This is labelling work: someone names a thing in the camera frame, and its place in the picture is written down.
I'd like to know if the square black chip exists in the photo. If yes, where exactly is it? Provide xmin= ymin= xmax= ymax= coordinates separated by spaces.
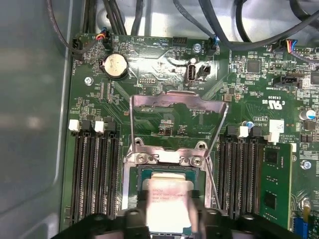
xmin=246 ymin=59 xmax=261 ymax=74

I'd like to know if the black pin header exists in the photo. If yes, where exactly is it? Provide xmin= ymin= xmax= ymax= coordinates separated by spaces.
xmin=171 ymin=36 xmax=187 ymax=47

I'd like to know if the silver coin battery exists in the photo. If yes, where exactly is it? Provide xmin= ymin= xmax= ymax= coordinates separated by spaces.
xmin=99 ymin=52 xmax=129 ymax=80

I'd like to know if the RAM slot with black clips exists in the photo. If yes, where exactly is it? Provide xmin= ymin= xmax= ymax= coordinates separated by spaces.
xmin=81 ymin=120 xmax=97 ymax=220
xmin=218 ymin=125 xmax=232 ymax=217
xmin=245 ymin=126 xmax=262 ymax=220
xmin=104 ymin=117 xmax=121 ymax=216

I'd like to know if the thick black cable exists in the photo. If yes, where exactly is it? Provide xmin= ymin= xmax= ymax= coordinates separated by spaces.
xmin=199 ymin=0 xmax=319 ymax=52

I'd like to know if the thin black cable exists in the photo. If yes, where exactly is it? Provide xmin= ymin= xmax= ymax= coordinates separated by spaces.
xmin=46 ymin=0 xmax=100 ymax=55

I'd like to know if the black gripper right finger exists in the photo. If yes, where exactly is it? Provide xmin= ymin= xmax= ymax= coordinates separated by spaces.
xmin=193 ymin=190 xmax=304 ymax=239

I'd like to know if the black connector with coloured wires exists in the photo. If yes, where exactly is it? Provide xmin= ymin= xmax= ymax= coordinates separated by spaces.
xmin=96 ymin=31 xmax=112 ymax=50
xmin=279 ymin=38 xmax=300 ymax=54

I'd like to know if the silver green CPU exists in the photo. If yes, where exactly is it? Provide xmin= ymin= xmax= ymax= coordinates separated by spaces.
xmin=137 ymin=165 xmax=201 ymax=236

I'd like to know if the thin wire locking lever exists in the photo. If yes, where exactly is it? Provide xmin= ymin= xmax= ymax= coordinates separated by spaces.
xmin=204 ymin=158 xmax=222 ymax=209

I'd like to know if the green motherboard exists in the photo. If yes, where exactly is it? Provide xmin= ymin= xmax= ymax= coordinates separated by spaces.
xmin=59 ymin=33 xmax=319 ymax=239

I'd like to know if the silver internal USB port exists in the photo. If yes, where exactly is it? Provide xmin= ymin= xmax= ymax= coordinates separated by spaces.
xmin=185 ymin=57 xmax=198 ymax=85

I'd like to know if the large silver capacitor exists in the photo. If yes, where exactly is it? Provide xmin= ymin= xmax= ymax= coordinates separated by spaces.
xmin=299 ymin=109 xmax=317 ymax=122

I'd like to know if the metal socket cover frame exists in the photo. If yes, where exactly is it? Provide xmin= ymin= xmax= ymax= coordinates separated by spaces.
xmin=129 ymin=90 xmax=229 ymax=162

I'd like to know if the wide black board connector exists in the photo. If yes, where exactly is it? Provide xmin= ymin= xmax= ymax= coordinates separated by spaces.
xmin=273 ymin=74 xmax=304 ymax=89

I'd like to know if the grey metal PC case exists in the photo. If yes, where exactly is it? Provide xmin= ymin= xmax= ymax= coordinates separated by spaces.
xmin=0 ymin=0 xmax=319 ymax=239

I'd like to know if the black connector with blue wire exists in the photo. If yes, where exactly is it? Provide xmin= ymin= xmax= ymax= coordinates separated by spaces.
xmin=208 ymin=34 xmax=220 ymax=56

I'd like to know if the green RAM stick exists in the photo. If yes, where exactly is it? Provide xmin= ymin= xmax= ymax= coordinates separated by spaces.
xmin=259 ymin=143 xmax=294 ymax=231

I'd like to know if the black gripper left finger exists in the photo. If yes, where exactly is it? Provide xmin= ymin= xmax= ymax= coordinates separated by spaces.
xmin=56 ymin=190 xmax=150 ymax=239

